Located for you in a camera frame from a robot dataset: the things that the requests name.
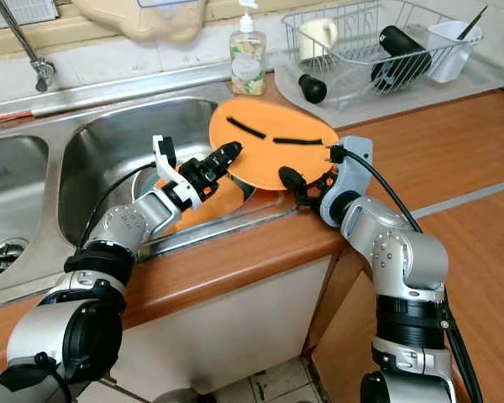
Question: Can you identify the orange plastic bowl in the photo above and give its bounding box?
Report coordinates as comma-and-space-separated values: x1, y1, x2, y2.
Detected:
155, 172, 246, 233

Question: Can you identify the teal plate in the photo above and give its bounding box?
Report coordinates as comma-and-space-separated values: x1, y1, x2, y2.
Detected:
134, 163, 162, 201

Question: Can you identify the orange plastic plate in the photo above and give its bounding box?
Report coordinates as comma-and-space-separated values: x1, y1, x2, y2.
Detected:
208, 95, 342, 193

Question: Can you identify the floral soap pump bottle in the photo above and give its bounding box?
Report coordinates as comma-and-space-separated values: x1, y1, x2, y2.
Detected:
229, 0, 267, 96

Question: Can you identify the small black round cup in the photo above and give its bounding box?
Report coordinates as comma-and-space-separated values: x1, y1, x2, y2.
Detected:
298, 73, 329, 105

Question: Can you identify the stainless steel double sink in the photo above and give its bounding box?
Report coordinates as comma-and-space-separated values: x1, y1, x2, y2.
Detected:
0, 84, 305, 308

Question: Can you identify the brown wooden cabinet door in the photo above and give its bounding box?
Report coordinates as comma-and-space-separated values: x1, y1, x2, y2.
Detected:
307, 248, 384, 403

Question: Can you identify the cream mug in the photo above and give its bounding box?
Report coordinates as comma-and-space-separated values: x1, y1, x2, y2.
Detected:
298, 18, 339, 62

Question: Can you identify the white cabinet door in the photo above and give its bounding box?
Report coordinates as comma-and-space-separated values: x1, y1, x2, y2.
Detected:
109, 256, 338, 403

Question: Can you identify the beige cutting board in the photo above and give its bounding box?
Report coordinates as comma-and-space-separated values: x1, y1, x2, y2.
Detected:
71, 0, 207, 44

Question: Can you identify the metal sink drain strainer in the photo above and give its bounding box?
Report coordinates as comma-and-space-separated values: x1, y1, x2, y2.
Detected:
0, 239, 29, 279

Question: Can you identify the white utensil holder cup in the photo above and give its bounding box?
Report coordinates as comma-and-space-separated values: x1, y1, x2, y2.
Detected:
426, 21, 481, 83

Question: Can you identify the chrome faucet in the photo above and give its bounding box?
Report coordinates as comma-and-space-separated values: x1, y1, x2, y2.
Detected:
0, 0, 57, 92

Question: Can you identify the white slatted basket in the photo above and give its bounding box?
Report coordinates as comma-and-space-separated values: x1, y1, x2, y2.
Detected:
0, 0, 60, 27

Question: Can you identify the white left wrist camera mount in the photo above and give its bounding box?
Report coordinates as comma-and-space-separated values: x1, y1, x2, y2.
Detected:
153, 134, 207, 212

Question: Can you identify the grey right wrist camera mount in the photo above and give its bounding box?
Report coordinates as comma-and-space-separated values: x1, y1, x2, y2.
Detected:
319, 134, 374, 228

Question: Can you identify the white wire dish rack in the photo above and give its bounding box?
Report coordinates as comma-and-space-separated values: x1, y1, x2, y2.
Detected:
281, 0, 485, 107

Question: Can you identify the dark thin utensil handle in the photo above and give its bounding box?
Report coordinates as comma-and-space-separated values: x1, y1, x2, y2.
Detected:
458, 4, 490, 40

